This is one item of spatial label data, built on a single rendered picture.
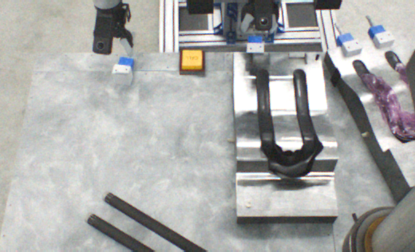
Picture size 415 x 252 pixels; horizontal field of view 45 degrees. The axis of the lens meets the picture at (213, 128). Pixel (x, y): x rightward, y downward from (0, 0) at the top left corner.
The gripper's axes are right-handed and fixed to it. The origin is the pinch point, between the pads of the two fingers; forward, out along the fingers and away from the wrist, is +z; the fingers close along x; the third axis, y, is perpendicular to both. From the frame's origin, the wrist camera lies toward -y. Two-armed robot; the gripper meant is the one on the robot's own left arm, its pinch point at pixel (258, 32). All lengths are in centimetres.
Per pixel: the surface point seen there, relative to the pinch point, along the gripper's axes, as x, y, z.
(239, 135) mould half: 5.4, -34.6, 0.5
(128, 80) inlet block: 38.7, -11.4, 10.2
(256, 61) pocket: -0.1, -5.7, 6.6
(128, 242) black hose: 33, -62, 8
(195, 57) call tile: 18.7, -3.0, 9.4
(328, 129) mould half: -18.3, -31.9, 1.2
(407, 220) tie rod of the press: -6, -83, -72
